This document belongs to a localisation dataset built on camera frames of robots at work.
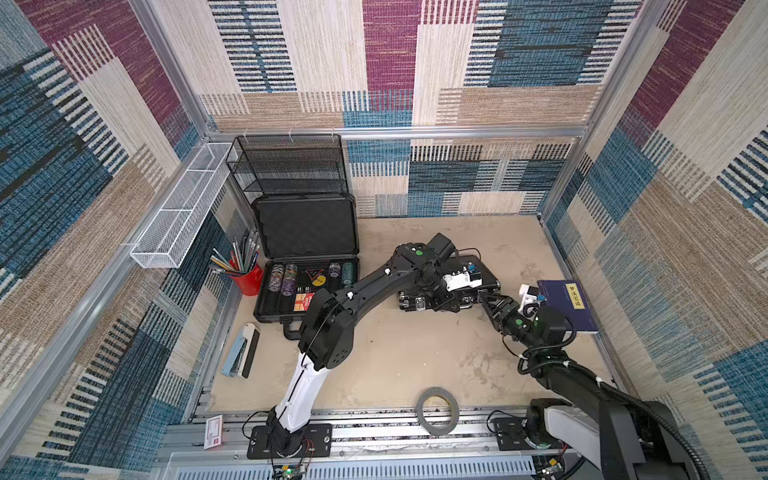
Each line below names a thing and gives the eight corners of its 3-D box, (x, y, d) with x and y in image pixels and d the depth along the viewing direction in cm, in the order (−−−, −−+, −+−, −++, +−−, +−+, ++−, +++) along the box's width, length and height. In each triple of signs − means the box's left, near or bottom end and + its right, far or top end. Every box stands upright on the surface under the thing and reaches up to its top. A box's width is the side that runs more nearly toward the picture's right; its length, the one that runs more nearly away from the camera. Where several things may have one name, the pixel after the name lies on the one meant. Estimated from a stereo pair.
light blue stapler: (224, 378, 84) (220, 375, 82) (240, 327, 93) (237, 323, 92) (248, 378, 84) (245, 375, 82) (262, 326, 93) (260, 323, 91)
